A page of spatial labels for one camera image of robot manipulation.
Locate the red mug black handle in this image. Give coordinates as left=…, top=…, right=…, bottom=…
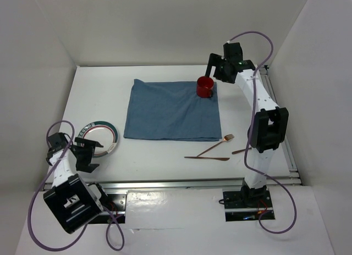
left=196, top=76, right=215, bottom=98

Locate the white plate green red rim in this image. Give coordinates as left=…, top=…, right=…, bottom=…
left=78, top=120, right=119, bottom=158

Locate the copper fork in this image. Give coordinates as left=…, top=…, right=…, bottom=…
left=197, top=134, right=234, bottom=157

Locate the blue cloth napkin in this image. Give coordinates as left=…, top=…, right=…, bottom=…
left=123, top=79, right=222, bottom=142

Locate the copper knife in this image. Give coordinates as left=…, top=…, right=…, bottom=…
left=184, top=156, right=230, bottom=162

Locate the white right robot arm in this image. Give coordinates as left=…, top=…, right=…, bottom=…
left=205, top=42, right=289, bottom=208

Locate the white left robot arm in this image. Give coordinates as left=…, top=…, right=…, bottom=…
left=43, top=132, right=110, bottom=234

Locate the copper spoon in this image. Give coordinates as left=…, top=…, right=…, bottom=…
left=232, top=148, right=252, bottom=155

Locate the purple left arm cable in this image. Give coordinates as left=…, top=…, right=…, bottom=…
left=27, top=121, right=125, bottom=252

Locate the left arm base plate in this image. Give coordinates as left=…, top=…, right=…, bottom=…
left=89, top=192, right=127, bottom=224

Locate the aluminium front table rail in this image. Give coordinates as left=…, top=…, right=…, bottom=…
left=43, top=177, right=303, bottom=191

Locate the aluminium right side rail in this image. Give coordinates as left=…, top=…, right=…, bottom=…
left=251, top=65, right=300, bottom=178

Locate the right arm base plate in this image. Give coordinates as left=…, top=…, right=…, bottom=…
left=218, top=190, right=275, bottom=222

